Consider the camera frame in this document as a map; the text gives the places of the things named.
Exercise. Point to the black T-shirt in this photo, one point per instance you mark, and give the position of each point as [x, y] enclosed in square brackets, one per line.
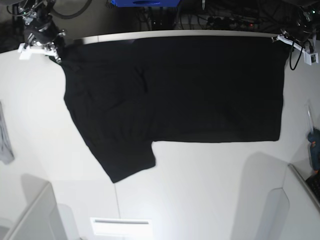
[125, 95]

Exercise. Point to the grey cloth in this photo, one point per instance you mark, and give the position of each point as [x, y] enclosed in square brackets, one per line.
[6, 151]

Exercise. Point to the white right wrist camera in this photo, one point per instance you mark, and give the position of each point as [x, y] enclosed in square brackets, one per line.
[26, 51]

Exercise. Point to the black keyboard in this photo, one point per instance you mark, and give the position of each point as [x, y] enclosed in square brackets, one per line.
[314, 184]

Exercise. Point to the blue box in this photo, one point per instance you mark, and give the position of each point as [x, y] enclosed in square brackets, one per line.
[145, 3]

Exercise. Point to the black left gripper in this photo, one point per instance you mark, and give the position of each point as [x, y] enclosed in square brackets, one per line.
[302, 29]

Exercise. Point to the blue glue gun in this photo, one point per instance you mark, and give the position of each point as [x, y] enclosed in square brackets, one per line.
[314, 149]

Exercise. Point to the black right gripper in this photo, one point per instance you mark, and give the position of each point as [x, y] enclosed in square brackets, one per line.
[44, 33]

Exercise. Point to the white label plate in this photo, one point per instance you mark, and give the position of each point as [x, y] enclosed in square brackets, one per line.
[122, 227]

